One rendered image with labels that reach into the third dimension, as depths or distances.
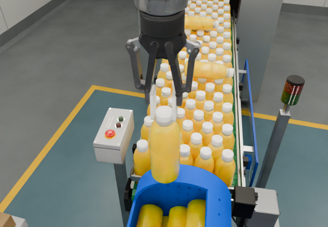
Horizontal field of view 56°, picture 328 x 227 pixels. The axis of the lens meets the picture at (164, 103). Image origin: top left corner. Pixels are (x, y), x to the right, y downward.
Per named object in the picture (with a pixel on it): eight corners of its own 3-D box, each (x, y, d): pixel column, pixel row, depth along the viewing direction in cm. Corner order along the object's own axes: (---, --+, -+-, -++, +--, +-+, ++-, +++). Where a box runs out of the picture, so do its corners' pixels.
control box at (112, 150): (96, 161, 115) (92, 142, 109) (111, 125, 130) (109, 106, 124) (122, 164, 114) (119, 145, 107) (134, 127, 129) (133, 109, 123)
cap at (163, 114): (161, 128, 64) (161, 122, 63) (152, 117, 66) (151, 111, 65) (177, 120, 66) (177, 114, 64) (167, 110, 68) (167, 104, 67)
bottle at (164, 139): (161, 188, 74) (159, 135, 62) (146, 168, 79) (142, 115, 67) (184, 174, 77) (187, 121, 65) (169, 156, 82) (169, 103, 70)
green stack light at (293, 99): (281, 104, 116) (284, 94, 113) (279, 94, 121) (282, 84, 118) (298, 106, 115) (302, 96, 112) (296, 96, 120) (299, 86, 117)
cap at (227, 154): (224, 163, 103) (224, 159, 102) (219, 154, 106) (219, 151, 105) (235, 160, 104) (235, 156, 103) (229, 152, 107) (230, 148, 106)
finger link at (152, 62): (158, 45, 52) (151, 43, 52) (148, 95, 60) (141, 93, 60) (162, 35, 55) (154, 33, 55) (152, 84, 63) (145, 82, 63)
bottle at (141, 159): (149, 170, 124) (147, 137, 112) (156, 182, 119) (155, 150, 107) (133, 176, 122) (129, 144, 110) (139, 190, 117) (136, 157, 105)
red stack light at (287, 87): (284, 94, 113) (287, 85, 110) (282, 84, 118) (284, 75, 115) (302, 95, 112) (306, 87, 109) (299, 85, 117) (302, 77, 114)
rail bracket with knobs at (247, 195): (225, 217, 108) (229, 201, 102) (225, 200, 114) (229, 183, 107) (253, 221, 107) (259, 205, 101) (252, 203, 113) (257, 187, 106)
